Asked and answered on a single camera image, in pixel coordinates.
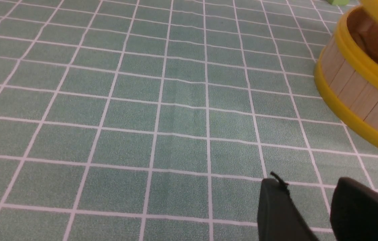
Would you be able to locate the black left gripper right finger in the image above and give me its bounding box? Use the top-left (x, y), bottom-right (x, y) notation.
top-left (330, 177), bottom-right (378, 241)

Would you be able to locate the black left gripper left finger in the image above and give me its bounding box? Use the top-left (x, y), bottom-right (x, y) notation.
top-left (257, 171), bottom-right (319, 241)

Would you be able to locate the yellow rimmed wooden steamer base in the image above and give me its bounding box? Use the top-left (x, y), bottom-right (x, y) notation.
top-left (314, 4), bottom-right (378, 148)

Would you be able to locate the green checkered tablecloth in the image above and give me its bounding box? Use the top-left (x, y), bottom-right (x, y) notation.
top-left (0, 0), bottom-right (378, 241)

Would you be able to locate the light green object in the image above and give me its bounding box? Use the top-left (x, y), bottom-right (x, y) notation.
top-left (327, 0), bottom-right (350, 6)

